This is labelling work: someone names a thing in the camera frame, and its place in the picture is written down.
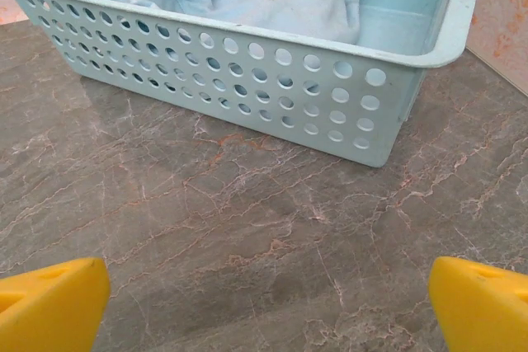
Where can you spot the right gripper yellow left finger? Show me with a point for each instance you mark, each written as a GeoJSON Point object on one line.
{"type": "Point", "coordinates": [53, 306]}

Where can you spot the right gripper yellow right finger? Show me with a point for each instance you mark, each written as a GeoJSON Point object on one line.
{"type": "Point", "coordinates": [482, 311]}

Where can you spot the light blue t-shirt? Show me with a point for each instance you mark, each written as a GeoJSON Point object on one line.
{"type": "Point", "coordinates": [288, 1]}

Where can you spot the light blue perforated plastic basket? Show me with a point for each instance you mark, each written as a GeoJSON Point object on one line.
{"type": "Point", "coordinates": [288, 92]}

